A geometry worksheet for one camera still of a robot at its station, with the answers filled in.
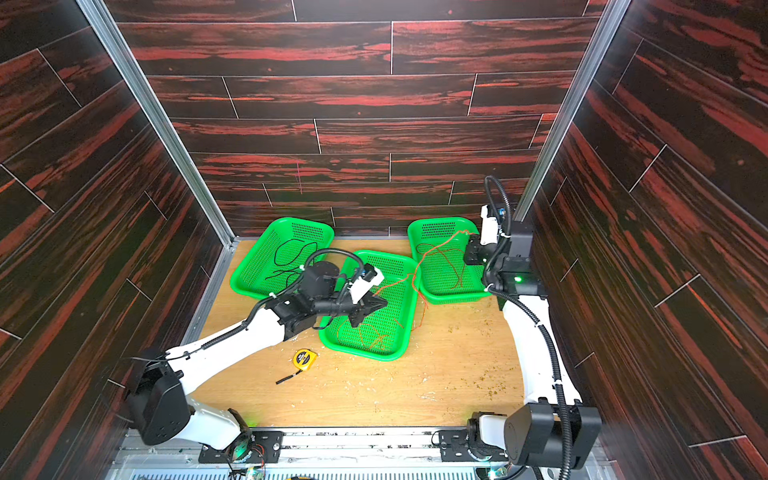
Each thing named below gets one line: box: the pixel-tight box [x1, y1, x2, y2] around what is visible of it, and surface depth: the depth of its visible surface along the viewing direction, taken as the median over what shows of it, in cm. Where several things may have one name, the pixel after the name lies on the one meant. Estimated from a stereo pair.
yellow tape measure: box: [276, 348, 318, 384], surface depth 89 cm
